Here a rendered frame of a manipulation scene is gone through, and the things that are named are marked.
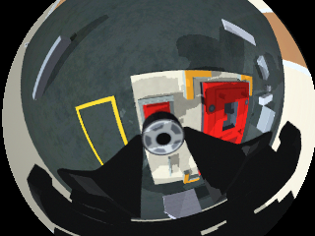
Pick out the grey wheel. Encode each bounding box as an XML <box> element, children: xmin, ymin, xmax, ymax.
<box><xmin>141</xmin><ymin>111</ymin><xmax>185</xmax><ymax>154</ymax></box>

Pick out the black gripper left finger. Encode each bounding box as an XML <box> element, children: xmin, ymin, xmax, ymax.
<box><xmin>58</xmin><ymin>135</ymin><xmax>145</xmax><ymax>219</ymax></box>

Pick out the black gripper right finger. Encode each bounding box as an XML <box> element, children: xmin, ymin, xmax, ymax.
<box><xmin>184</xmin><ymin>126</ymin><xmax>272</xmax><ymax>204</ymax></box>

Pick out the yellow rectangular outline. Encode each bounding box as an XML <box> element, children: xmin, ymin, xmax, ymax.
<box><xmin>76</xmin><ymin>95</ymin><xmax>127</xmax><ymax>165</ymax></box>

